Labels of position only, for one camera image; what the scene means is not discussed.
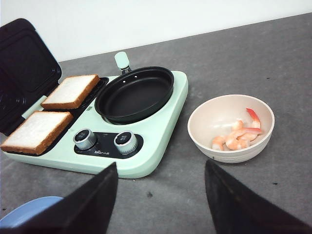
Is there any left silver control knob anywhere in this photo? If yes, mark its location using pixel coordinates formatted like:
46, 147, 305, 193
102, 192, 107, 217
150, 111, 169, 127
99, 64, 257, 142
73, 129, 97, 150

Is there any small pink shrimp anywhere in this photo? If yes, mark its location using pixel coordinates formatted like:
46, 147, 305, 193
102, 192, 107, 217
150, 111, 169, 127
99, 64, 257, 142
212, 136, 225, 151

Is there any right silver control knob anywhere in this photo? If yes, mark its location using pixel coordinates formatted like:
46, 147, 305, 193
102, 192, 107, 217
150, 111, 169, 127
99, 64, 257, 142
114, 131, 138, 155

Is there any beige ribbed bowl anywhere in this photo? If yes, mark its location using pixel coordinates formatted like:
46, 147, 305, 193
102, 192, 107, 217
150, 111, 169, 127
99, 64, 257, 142
187, 95, 275, 163

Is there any pink shrimp with red tail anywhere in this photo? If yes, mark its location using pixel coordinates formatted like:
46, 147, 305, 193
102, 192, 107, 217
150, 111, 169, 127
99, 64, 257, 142
237, 108, 261, 141

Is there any silver control knob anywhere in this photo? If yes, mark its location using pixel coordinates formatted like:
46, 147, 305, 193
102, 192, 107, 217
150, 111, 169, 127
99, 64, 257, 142
114, 131, 138, 155
73, 129, 97, 150

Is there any mint green breakfast maker base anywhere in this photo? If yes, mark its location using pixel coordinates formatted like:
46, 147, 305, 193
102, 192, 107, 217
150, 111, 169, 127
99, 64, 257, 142
1, 71, 188, 178

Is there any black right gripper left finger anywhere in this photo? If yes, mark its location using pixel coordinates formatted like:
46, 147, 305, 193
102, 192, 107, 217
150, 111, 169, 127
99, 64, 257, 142
0, 163, 118, 234

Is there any blue plate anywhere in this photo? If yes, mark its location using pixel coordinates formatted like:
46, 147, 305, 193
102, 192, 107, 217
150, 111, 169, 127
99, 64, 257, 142
0, 196, 63, 228

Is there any pink curled shrimp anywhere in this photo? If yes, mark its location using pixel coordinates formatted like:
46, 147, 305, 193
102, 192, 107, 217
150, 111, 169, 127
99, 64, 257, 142
225, 120, 250, 150

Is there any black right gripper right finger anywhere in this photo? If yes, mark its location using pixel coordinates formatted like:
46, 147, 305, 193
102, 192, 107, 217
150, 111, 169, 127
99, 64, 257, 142
205, 160, 312, 234

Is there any black frying pan green handle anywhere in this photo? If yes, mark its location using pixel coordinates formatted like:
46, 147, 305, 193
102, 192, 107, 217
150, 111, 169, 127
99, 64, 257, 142
95, 52, 174, 124

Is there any white bread slice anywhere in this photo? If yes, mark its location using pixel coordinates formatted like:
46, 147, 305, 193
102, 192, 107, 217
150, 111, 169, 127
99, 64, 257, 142
41, 74, 100, 110
1, 111, 74, 155

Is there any mint green sandwich maker lid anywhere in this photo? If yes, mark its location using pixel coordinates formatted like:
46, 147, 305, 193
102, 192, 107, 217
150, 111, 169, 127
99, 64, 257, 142
0, 19, 61, 136

